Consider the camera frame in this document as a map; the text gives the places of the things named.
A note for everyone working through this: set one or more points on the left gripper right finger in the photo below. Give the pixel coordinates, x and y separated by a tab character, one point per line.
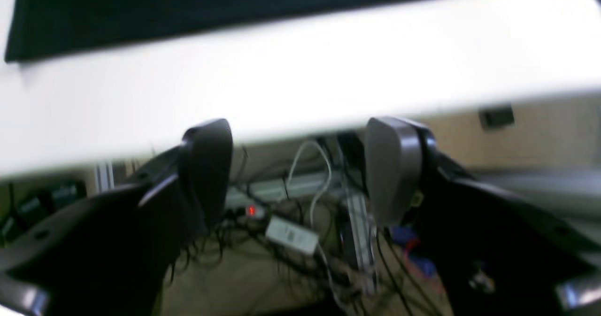
496	253

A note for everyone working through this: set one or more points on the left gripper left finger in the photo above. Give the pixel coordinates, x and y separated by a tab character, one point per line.
107	255

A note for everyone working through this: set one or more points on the white power adapter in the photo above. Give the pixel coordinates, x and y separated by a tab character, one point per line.
291	235

